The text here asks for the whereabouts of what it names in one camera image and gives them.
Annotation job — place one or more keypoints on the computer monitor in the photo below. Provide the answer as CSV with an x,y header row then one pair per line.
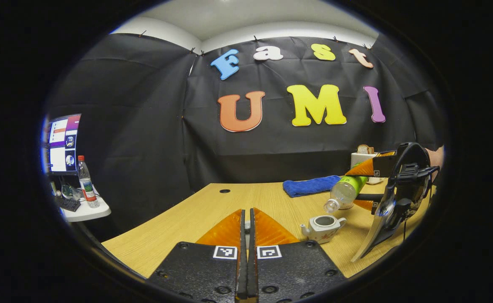
x,y
63,145

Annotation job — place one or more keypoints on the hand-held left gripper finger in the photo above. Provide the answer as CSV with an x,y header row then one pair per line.
x,y
242,261
252,261

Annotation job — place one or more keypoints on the white side table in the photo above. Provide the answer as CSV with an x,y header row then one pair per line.
x,y
88,212

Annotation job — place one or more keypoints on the clear plastic wrapper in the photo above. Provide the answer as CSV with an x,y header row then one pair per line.
x,y
72,192

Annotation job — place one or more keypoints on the clear green-label water bottle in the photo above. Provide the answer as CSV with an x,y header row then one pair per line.
x,y
345,191

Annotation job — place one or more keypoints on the bread slice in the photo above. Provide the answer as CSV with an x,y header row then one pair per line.
x,y
365,149

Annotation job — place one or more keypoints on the black backdrop cloth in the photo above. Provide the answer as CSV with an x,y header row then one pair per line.
x,y
145,118

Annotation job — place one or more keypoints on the red-label plastic bottle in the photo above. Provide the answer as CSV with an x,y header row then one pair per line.
x,y
87,185

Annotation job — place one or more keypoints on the white toaster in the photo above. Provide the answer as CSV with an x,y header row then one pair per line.
x,y
358,159

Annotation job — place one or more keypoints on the blue towel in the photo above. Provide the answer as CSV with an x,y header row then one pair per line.
x,y
309,186

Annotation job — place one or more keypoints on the black keyboard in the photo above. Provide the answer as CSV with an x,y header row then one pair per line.
x,y
67,204

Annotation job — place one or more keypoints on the white teacup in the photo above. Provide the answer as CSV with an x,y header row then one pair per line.
x,y
322,229

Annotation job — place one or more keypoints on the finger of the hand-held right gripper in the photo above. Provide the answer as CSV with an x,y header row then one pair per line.
x,y
368,204
383,165

